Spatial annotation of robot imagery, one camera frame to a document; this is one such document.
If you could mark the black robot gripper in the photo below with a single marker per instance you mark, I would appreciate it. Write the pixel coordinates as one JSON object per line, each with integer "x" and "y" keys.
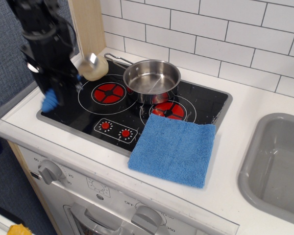
{"x": 49, "y": 60}

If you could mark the blue handled metal spoon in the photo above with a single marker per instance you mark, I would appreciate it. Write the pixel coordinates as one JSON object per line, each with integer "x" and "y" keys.
{"x": 88, "y": 65}

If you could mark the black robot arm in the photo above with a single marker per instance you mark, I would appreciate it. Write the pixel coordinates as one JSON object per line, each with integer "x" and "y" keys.
{"x": 40, "y": 18}

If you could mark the black toy stove top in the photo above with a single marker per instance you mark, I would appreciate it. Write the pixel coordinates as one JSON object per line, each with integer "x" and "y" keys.
{"x": 103, "y": 113}

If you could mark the cream toy potato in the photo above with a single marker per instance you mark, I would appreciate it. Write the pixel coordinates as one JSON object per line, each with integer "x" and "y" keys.
{"x": 99, "y": 71}

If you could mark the grey left oven knob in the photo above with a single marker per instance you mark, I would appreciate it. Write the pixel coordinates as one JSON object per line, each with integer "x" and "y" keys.
{"x": 49, "y": 171}

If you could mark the grey oven knob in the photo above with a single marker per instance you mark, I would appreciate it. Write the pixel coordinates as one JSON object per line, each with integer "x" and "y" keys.
{"x": 49, "y": 171}
{"x": 147, "y": 219}

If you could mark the stainless steel pot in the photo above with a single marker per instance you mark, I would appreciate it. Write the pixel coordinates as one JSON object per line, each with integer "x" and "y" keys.
{"x": 148, "y": 81}

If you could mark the white toy oven front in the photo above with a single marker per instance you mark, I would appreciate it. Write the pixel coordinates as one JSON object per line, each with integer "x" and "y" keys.
{"x": 81, "y": 205}

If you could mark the blue microfiber cloth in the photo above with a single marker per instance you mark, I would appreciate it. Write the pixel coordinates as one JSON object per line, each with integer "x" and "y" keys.
{"x": 174, "y": 150}

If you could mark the yellow object at corner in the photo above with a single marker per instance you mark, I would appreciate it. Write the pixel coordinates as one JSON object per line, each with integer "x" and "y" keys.
{"x": 19, "y": 229}

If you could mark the grey right oven knob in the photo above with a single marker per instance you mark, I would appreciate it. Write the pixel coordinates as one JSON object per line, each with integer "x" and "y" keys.
{"x": 147, "y": 219}

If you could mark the grey sink basin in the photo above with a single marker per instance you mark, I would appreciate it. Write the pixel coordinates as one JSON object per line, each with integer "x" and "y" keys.
{"x": 266, "y": 179}

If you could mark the light wooden post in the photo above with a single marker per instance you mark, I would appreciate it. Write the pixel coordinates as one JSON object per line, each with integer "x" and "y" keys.
{"x": 88, "y": 24}

